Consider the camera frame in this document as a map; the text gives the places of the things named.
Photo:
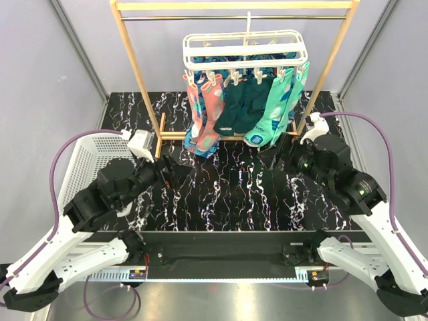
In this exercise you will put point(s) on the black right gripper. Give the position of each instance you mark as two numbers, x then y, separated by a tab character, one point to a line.
290	146

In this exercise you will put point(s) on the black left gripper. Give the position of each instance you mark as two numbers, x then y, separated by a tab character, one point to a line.
177	174

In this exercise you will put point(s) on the dark teal sock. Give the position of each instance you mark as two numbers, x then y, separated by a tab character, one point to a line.
226	123
254	104

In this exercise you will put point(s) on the pink sock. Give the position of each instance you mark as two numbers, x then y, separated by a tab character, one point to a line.
214	105
196	110

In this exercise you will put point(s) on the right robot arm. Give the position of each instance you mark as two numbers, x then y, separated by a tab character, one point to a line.
397	280

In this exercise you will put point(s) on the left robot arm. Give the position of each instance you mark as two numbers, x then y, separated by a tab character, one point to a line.
37	279

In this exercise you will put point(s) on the white plastic clip hanger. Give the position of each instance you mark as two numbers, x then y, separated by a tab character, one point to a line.
241	51

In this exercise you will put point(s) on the mint green sock left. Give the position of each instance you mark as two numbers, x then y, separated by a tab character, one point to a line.
275	108

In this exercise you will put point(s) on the blue shark print shorts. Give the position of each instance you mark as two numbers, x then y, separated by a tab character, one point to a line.
200	79

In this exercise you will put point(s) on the wooden clothes rack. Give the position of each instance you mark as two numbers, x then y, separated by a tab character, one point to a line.
117	9

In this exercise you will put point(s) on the white perforated plastic basket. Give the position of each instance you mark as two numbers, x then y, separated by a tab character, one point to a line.
91	153

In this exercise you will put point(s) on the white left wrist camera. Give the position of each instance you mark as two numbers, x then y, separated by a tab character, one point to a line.
139	143

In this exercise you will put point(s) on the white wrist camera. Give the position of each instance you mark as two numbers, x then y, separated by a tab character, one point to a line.
139	143
320	128

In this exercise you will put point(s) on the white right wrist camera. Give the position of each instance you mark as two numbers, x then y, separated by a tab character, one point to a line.
320	128

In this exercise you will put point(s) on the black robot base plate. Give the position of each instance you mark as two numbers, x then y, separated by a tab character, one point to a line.
223	256

